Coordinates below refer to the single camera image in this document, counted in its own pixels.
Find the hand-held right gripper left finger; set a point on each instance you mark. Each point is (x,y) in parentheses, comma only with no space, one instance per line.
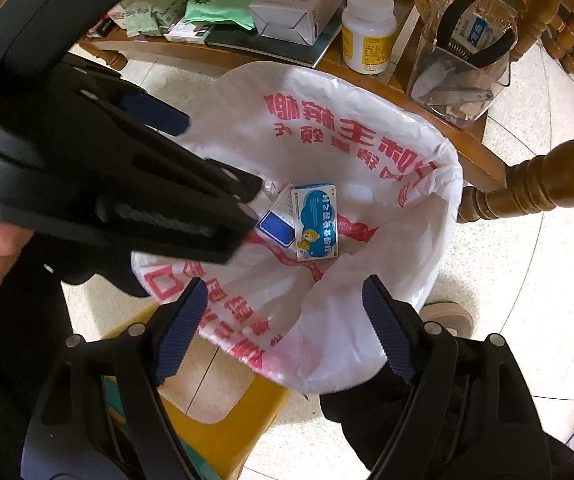
(182,332)

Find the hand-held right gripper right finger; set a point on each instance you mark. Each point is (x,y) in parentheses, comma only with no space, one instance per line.
(387,332)

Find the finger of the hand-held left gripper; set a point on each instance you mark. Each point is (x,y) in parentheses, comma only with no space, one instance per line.
(177,222)
(157,112)

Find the white box with blue panel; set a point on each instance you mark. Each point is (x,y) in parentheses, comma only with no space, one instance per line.
(277,222)

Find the blue white bear medicine box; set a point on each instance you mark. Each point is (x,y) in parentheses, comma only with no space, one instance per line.
(314,225)

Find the bin with white printed bag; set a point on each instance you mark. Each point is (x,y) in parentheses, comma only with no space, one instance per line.
(367,160)

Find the person's beige shoe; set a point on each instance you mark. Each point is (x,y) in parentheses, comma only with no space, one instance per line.
(444,315)

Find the yellow plastic stool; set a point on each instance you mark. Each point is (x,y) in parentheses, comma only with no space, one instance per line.
(217,410)

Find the small red white box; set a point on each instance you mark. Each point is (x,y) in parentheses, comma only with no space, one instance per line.
(187,31)

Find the person's dark trouser leg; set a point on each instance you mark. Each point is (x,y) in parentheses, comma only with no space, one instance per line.
(362,420)

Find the dark flat book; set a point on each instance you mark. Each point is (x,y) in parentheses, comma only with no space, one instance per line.
(277,45)

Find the long white cardboard box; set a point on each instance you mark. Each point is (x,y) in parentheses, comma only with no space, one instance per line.
(307,0)

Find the wooden table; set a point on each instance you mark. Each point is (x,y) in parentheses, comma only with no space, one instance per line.
(532,185)

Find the white pill bottle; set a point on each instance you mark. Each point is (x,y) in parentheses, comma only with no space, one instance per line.
(369,35)

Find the metal nail clipper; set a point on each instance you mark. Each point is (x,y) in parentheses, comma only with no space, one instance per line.
(459,95)

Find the clear plastic container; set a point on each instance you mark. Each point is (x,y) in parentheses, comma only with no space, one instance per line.
(459,85)

